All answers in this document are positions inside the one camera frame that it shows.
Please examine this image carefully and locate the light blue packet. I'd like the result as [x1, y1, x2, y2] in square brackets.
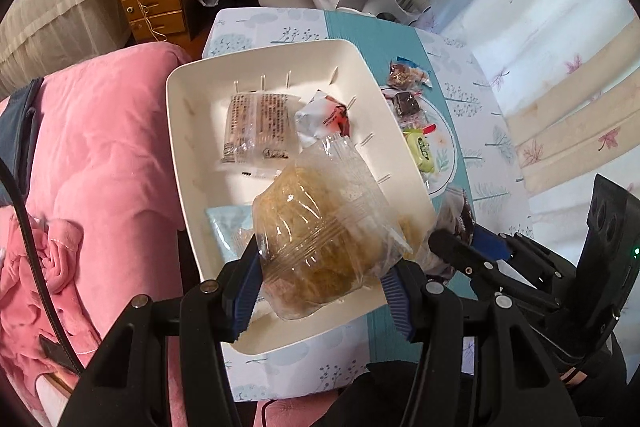
[205, 206, 254, 263]

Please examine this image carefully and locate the clear printed cracker packet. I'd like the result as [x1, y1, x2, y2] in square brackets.
[221, 91, 302, 170]

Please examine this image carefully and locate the dark brownie clear packet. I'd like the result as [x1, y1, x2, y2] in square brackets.
[381, 87, 428, 130]

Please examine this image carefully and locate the red brown chocolate packet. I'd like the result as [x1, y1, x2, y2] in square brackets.
[430, 185, 475, 281]

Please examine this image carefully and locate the floral white bedsheet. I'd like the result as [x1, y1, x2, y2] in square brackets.
[423, 0, 639, 261]

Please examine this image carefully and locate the clear rice cracker bag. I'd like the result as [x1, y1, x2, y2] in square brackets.
[252, 134, 412, 320]

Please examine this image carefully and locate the grey cloth covered furniture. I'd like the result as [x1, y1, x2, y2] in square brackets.
[1, 0, 130, 98]

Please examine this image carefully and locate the small white red packet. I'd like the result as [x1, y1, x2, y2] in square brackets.
[294, 90, 350, 148]

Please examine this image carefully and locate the black cable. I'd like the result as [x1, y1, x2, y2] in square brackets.
[0, 156, 87, 375]

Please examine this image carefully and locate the brown candy clear packet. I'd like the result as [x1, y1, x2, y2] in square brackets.
[386, 62, 433, 92]

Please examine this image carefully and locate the pink blanket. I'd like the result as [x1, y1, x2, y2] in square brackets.
[0, 41, 321, 427]

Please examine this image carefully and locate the green candy packet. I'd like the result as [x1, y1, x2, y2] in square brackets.
[404, 129, 435, 173]

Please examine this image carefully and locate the white plastic tray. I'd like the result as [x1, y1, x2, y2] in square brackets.
[166, 40, 436, 355]

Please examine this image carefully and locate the floral teal tablecloth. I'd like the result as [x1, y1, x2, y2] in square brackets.
[196, 8, 530, 402]

